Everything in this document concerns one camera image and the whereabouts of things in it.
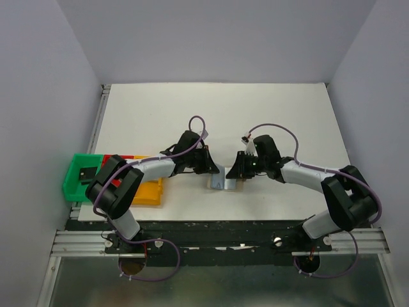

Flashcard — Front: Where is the front aluminium rail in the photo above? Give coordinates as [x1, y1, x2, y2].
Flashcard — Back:
[50, 228, 111, 256]

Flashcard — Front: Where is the yellow plastic bin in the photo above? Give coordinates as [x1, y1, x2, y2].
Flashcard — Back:
[130, 155, 166, 207]

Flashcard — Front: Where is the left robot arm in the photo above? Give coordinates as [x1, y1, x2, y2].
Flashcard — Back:
[85, 130, 219, 253]

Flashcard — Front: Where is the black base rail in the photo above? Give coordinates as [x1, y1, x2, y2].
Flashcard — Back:
[64, 220, 385, 267]

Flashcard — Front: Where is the beige card holder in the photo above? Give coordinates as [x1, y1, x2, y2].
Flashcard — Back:
[207, 164, 243, 192]

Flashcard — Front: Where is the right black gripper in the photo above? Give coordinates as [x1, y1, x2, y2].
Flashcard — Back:
[226, 150, 268, 179]

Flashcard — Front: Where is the aluminium side rail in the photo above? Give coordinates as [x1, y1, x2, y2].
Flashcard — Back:
[87, 84, 112, 154]

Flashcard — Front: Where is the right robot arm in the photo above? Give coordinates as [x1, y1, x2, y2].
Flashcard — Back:
[226, 135, 378, 251]

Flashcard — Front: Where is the black card in green bin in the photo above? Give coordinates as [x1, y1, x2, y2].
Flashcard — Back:
[79, 166, 98, 185]

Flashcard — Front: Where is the red plastic bin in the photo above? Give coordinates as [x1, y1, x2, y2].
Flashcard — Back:
[101, 155, 135, 187]

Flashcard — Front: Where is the green plastic bin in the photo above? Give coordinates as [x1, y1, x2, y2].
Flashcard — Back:
[63, 153, 104, 202]

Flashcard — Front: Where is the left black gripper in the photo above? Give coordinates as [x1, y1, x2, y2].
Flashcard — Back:
[185, 145, 219, 175]

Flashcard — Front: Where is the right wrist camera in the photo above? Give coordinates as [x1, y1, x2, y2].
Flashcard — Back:
[241, 133, 256, 156]

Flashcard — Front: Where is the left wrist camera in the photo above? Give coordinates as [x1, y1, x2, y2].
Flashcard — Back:
[199, 130, 208, 139]

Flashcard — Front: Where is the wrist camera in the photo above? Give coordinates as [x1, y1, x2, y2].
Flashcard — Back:
[199, 130, 208, 139]
[241, 133, 256, 156]

